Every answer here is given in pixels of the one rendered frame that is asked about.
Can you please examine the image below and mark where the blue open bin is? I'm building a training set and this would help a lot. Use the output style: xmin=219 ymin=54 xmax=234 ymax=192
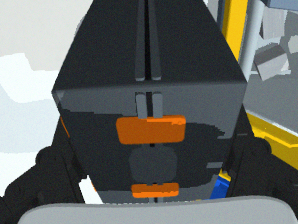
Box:
xmin=210 ymin=176 xmax=230 ymax=199

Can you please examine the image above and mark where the yellow open bin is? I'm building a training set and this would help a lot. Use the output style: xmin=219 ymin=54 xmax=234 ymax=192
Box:
xmin=247 ymin=113 xmax=298 ymax=170

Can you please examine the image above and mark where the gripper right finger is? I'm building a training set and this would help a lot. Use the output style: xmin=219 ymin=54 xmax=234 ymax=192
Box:
xmin=221 ymin=103 xmax=298 ymax=221

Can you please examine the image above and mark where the grey bin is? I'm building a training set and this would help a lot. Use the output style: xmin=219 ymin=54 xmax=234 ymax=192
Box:
xmin=237 ymin=0 xmax=298 ymax=137

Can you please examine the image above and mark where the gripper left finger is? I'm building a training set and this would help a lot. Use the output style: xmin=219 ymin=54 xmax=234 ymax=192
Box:
xmin=0 ymin=116 xmax=88 ymax=224

